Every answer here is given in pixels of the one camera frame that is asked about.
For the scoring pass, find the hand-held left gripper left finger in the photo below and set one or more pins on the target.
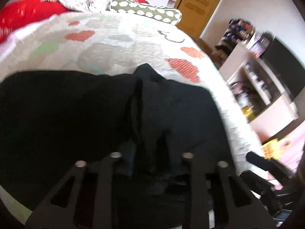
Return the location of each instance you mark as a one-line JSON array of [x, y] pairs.
[[129, 158]]

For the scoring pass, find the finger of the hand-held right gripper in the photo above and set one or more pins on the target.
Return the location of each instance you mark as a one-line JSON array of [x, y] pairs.
[[256, 183], [264, 163]]

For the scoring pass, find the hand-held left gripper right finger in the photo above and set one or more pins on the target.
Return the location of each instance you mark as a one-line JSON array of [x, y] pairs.
[[197, 183]]

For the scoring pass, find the black pants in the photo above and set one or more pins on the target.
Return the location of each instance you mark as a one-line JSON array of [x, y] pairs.
[[59, 112]]

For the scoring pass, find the yellow carton box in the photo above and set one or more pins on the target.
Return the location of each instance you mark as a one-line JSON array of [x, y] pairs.
[[274, 149]]

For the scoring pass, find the yellow jar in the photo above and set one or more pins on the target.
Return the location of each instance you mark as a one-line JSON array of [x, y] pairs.
[[248, 113]]

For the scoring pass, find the black television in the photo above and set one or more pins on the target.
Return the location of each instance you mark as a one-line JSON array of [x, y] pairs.
[[286, 62]]

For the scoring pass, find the white shelf unit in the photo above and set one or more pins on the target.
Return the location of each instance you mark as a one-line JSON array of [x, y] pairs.
[[238, 59]]

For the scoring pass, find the quilted patchwork bedspread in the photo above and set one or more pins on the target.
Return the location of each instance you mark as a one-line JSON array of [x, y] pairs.
[[119, 40]]

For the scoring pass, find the white shoe rack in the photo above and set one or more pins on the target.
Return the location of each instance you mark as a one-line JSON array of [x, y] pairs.
[[228, 40]]

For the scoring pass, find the green hedgehog print bolster pillow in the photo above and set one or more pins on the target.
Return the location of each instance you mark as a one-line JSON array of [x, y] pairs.
[[143, 9]]

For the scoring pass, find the wooden door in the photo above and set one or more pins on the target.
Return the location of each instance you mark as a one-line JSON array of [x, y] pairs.
[[202, 9]]

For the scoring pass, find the red blanket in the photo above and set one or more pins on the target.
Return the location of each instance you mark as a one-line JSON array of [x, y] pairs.
[[23, 14]]

